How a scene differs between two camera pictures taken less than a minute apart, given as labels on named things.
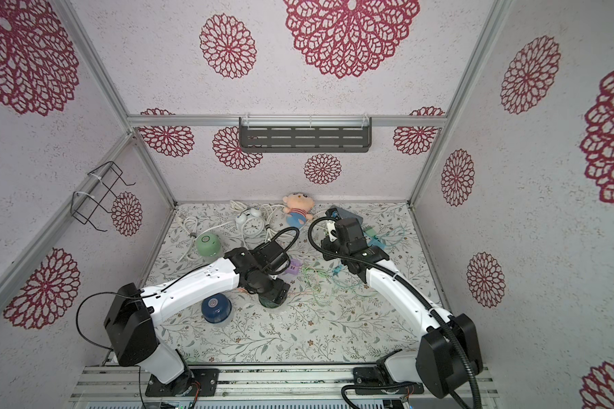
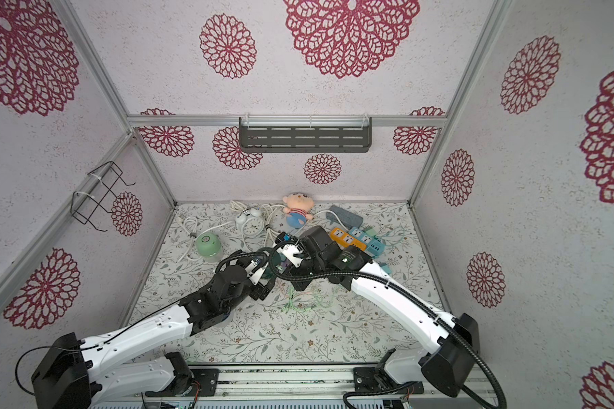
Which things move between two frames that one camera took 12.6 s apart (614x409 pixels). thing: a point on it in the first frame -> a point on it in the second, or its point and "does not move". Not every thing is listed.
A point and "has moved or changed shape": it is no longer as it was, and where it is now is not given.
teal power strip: (373, 240) does not move
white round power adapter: (252, 224) does not move
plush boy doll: (298, 209) does not move
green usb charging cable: (337, 279) has moved or changed shape
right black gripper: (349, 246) -> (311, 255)
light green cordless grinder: (208, 244) does not move
